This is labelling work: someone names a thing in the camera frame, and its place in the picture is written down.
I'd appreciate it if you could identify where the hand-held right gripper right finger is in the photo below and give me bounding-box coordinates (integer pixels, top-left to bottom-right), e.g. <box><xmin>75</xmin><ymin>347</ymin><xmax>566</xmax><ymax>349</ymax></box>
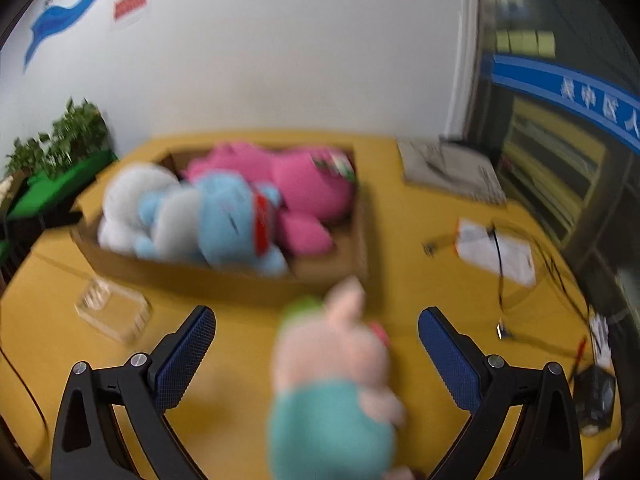
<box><xmin>418</xmin><ymin>306</ymin><xmax>585</xmax><ymax>480</ymax></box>

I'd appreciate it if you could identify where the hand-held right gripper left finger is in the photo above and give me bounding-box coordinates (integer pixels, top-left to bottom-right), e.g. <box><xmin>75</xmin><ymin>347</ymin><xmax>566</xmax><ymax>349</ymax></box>
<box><xmin>50</xmin><ymin>305</ymin><xmax>217</xmax><ymax>480</ymax></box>

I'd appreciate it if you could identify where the cardboard box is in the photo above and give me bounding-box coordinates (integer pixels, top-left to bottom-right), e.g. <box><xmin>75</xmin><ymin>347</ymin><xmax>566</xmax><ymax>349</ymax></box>
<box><xmin>70</xmin><ymin>142</ymin><xmax>371</xmax><ymax>308</ymax></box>

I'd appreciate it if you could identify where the pig plush toy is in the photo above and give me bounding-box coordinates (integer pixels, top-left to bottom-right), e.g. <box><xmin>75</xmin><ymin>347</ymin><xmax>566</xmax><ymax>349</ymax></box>
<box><xmin>269</xmin><ymin>276</ymin><xmax>416</xmax><ymax>480</ymax></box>

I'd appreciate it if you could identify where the clear plastic container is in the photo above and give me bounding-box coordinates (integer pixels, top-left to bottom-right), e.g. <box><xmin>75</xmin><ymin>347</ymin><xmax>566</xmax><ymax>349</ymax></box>
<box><xmin>74</xmin><ymin>277</ymin><xmax>153</xmax><ymax>345</ymax></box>

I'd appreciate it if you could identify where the white paper sheet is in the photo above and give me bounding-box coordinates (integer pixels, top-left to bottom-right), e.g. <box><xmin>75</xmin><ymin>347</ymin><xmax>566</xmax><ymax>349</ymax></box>
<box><xmin>456</xmin><ymin>217</ymin><xmax>537</xmax><ymax>288</ymax></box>

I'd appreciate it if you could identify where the blue plush toy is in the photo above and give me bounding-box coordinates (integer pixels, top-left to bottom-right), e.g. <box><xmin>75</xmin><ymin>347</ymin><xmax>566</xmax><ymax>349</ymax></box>
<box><xmin>135</xmin><ymin>170</ymin><xmax>291</xmax><ymax>278</ymax></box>

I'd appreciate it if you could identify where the small black box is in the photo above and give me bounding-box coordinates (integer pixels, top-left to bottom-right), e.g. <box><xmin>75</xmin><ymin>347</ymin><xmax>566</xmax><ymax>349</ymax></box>
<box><xmin>572</xmin><ymin>366</ymin><xmax>617</xmax><ymax>433</ymax></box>

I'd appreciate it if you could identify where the white plush toy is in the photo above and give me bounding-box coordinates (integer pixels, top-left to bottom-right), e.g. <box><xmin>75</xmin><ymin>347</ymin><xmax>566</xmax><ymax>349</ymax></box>
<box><xmin>96</xmin><ymin>164</ymin><xmax>201</xmax><ymax>261</ymax></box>

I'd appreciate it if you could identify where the grey folded cloth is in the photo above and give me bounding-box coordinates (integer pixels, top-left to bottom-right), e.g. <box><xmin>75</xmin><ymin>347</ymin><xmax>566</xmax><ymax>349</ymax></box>
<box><xmin>396</xmin><ymin>137</ymin><xmax>508</xmax><ymax>206</ymax></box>

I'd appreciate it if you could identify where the pink plush toy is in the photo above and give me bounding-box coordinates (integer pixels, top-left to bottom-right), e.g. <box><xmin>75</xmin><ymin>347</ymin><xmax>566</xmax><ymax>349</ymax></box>
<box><xmin>181</xmin><ymin>141</ymin><xmax>358</xmax><ymax>256</ymax></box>

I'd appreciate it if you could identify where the green chair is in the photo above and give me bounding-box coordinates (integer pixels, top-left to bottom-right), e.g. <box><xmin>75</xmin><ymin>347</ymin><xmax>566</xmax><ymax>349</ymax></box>
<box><xmin>5</xmin><ymin>149</ymin><xmax>121</xmax><ymax>221</ymax></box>

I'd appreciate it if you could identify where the potted green plant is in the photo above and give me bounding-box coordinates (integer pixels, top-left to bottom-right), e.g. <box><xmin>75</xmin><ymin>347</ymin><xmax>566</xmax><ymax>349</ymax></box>
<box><xmin>4</xmin><ymin>97</ymin><xmax>113</xmax><ymax>176</ymax></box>

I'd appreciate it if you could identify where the blue window banner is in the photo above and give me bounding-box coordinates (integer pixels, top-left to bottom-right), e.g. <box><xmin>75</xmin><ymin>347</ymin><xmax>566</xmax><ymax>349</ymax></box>
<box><xmin>490</xmin><ymin>52</ymin><xmax>640</xmax><ymax>153</ymax></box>

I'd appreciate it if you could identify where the row of yellow sticky notes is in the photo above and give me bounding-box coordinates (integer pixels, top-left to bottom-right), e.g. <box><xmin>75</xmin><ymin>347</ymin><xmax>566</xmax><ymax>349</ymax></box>
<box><xmin>495</xmin><ymin>29</ymin><xmax>557</xmax><ymax>57</ymax></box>

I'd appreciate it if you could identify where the black cable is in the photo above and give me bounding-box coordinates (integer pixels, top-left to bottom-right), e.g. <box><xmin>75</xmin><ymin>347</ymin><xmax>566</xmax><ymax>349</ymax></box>
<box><xmin>490</xmin><ymin>222</ymin><xmax>596</xmax><ymax>341</ymax></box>

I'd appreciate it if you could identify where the red and white wall label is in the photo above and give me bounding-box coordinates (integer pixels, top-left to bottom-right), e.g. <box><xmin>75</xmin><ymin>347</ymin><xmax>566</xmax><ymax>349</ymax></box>
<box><xmin>111</xmin><ymin>0</ymin><xmax>151</xmax><ymax>28</ymax></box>

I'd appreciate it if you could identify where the blue wave wall poster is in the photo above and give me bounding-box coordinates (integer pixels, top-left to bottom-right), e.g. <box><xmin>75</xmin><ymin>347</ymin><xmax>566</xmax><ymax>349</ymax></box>
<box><xmin>22</xmin><ymin>0</ymin><xmax>151</xmax><ymax>73</ymax></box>

